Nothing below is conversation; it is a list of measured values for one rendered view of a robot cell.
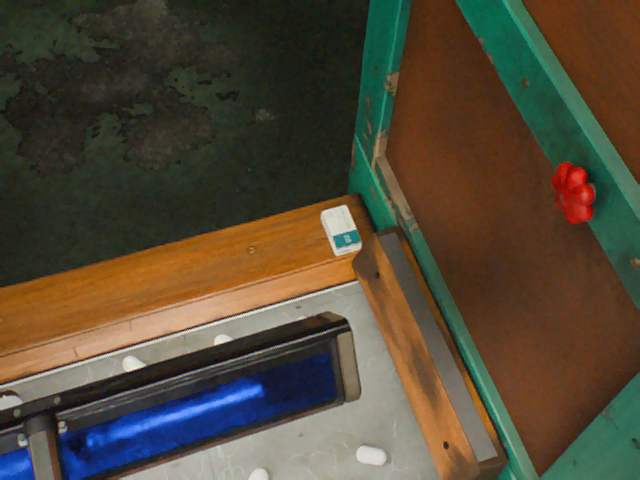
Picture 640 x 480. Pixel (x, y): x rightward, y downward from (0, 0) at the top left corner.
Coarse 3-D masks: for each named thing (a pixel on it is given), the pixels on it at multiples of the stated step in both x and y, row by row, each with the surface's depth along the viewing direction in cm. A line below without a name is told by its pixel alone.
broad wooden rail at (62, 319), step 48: (192, 240) 111; (240, 240) 111; (288, 240) 112; (0, 288) 107; (48, 288) 107; (96, 288) 107; (144, 288) 107; (192, 288) 107; (240, 288) 108; (288, 288) 110; (0, 336) 103; (48, 336) 103; (96, 336) 104; (144, 336) 106; (0, 384) 103
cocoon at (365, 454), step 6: (360, 450) 99; (366, 450) 98; (372, 450) 99; (378, 450) 99; (360, 456) 98; (366, 456) 98; (372, 456) 98; (378, 456) 98; (384, 456) 98; (366, 462) 98; (372, 462) 98; (378, 462) 98
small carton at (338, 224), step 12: (324, 216) 111; (336, 216) 111; (348, 216) 111; (324, 228) 113; (336, 228) 110; (348, 228) 111; (336, 240) 110; (348, 240) 110; (360, 240) 110; (336, 252) 110; (348, 252) 111
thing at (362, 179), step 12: (360, 144) 111; (360, 156) 111; (360, 168) 113; (348, 180) 121; (360, 180) 115; (372, 180) 109; (348, 192) 123; (360, 192) 117; (372, 192) 111; (372, 204) 113; (384, 204) 107; (372, 216) 114; (384, 216) 108; (384, 228) 110; (504, 468) 91
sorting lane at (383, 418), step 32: (352, 288) 111; (224, 320) 108; (256, 320) 108; (288, 320) 108; (352, 320) 109; (128, 352) 105; (160, 352) 106; (384, 352) 107; (32, 384) 103; (64, 384) 103; (384, 384) 105; (320, 416) 102; (352, 416) 102; (384, 416) 103; (224, 448) 100; (256, 448) 100; (288, 448) 100; (320, 448) 100; (352, 448) 100; (384, 448) 101; (416, 448) 101
